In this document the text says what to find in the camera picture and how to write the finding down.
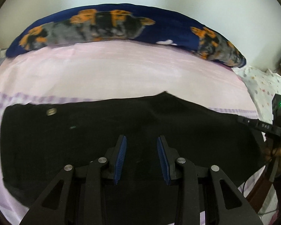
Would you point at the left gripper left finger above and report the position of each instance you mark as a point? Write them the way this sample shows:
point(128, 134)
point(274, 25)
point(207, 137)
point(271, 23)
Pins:
point(75, 195)

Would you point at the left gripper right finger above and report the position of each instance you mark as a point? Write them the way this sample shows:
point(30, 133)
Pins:
point(207, 190)

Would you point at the black denim pants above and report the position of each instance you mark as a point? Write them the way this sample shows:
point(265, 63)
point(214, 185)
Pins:
point(37, 141)

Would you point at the person's right hand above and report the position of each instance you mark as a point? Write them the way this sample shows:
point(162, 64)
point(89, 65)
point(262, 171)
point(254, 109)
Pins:
point(270, 152)

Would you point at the white patterned cover cloth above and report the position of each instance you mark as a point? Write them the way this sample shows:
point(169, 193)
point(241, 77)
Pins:
point(262, 86)

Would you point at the pink purple checked bedsheet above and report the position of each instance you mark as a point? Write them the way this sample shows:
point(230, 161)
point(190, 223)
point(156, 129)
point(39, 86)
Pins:
point(112, 70)

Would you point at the navy blue cat-print pillow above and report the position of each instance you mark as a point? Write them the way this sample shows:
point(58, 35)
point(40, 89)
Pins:
point(144, 24)

